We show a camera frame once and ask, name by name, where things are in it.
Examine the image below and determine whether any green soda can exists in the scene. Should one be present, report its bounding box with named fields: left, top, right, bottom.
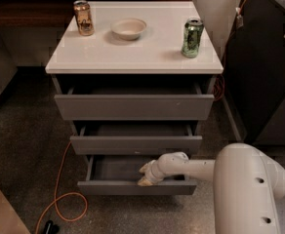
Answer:
left=182, top=18, right=204, bottom=59

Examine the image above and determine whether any grey drawer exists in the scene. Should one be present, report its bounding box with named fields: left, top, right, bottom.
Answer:
left=70, top=122, right=202, bottom=155
left=78, top=155, right=197, bottom=195
left=55, top=94, right=214, bottom=121

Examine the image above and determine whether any light wooden board corner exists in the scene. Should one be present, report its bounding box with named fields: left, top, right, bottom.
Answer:
left=0, top=171, right=31, bottom=234

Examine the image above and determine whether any orange floor cable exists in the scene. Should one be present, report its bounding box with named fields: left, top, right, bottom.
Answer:
left=34, top=140, right=89, bottom=234

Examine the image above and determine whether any beige paper bowl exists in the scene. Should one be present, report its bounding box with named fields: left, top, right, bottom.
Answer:
left=110, top=19, right=146, bottom=40

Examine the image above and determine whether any grey top drawer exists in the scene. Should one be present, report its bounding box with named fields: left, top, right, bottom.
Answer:
left=55, top=94, right=214, bottom=121

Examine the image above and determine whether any dark wooden counter shelf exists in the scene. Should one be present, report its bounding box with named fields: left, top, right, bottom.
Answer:
left=0, top=0, right=190, bottom=27

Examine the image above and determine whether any white top drawer cabinet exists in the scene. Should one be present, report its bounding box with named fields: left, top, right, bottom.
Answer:
left=45, top=1, right=224, bottom=177

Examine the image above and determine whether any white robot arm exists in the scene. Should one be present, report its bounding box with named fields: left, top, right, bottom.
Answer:
left=139, top=143, right=285, bottom=234

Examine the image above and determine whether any black plug on floor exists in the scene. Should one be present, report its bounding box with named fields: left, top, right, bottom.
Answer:
left=42, top=220, right=60, bottom=234

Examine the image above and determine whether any black cabinet at right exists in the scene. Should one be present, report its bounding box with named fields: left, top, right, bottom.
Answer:
left=224, top=0, right=285, bottom=145

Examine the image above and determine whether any gold soda can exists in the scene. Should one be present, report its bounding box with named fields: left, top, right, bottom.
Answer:
left=73, top=0, right=95, bottom=36

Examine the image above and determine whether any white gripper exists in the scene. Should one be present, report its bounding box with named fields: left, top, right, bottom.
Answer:
left=138, top=160, right=165, bottom=186

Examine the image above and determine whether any grey middle drawer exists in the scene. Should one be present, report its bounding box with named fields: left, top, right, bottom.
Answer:
left=70, top=122, right=202, bottom=155

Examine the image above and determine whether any grey bottom drawer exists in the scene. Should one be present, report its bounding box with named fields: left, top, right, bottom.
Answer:
left=78, top=155, right=197, bottom=195

